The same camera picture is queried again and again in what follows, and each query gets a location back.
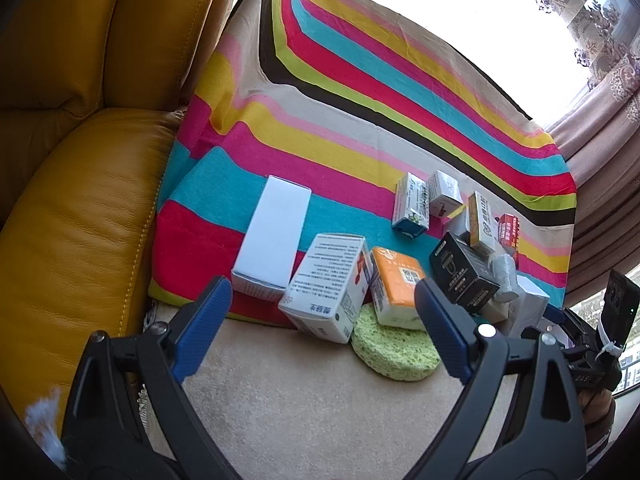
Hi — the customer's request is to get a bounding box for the striped colourful blanket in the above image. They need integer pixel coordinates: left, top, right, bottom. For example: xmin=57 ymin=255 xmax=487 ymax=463
xmin=149 ymin=0 xmax=578 ymax=328

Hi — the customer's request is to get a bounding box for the white cardboard box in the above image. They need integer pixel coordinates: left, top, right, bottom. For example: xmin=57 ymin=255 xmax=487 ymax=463
xmin=492 ymin=275 xmax=552 ymax=337

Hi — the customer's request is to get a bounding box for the small white printed cube box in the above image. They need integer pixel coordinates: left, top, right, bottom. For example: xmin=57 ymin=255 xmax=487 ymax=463
xmin=426 ymin=170 xmax=463 ymax=221

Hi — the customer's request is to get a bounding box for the yellow white medicine box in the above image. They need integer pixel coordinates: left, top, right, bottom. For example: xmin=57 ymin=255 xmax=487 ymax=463
xmin=467 ymin=191 xmax=501 ymax=253

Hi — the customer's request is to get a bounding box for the tall plain white box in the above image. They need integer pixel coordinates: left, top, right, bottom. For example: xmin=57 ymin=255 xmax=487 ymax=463
xmin=231 ymin=175 xmax=313 ymax=303

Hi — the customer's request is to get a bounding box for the white blue medicine box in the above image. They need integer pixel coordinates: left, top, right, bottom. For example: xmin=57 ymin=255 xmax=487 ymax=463
xmin=391 ymin=172 xmax=432 ymax=239

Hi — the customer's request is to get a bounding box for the orange tissue pack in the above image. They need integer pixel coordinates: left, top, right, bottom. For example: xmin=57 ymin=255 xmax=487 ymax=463
xmin=369 ymin=246 xmax=429 ymax=332

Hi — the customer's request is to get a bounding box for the small red box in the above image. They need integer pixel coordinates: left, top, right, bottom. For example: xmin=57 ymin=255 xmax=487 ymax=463
xmin=497 ymin=213 xmax=522 ymax=261

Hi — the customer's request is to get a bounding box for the yellow leather sofa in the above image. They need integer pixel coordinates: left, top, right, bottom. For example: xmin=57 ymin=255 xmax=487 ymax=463
xmin=0 ymin=0 xmax=251 ymax=441

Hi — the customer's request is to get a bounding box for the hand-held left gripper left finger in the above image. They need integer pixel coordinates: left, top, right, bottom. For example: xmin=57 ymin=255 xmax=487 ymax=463
xmin=60 ymin=275 xmax=242 ymax=480

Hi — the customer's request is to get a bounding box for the white fluffy tuft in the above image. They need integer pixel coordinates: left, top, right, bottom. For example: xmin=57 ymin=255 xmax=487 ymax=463
xmin=24 ymin=385 xmax=70 ymax=467

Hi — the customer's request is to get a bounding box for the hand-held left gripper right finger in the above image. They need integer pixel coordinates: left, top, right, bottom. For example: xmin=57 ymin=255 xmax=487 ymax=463
xmin=400 ymin=276 xmax=588 ymax=480

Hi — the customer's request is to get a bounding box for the sheer lace curtain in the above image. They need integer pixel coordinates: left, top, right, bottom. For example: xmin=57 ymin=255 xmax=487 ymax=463
xmin=517 ymin=0 xmax=640 ymax=91

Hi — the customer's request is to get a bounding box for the person's right hand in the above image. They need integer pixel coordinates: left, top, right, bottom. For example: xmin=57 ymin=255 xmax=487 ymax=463
xmin=575 ymin=387 xmax=617 ymax=436

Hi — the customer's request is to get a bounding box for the white box with red print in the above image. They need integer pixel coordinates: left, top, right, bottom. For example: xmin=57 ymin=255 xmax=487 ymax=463
xmin=277 ymin=232 xmax=374 ymax=345

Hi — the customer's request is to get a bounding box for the black cardboard box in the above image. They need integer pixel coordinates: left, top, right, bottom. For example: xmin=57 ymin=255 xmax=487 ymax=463
xmin=429 ymin=231 xmax=501 ymax=316

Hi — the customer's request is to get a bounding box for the beige upholstered seat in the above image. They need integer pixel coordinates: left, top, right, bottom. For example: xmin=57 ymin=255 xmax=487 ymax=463
xmin=135 ymin=305 xmax=521 ymax=480

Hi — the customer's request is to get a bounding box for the green round sponge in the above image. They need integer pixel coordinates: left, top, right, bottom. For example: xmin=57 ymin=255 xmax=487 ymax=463
xmin=351 ymin=302 xmax=441 ymax=384

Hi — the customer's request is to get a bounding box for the pink-beige patterned curtain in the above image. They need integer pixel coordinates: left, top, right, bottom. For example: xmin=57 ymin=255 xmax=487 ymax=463
xmin=520 ymin=0 xmax=640 ymax=311

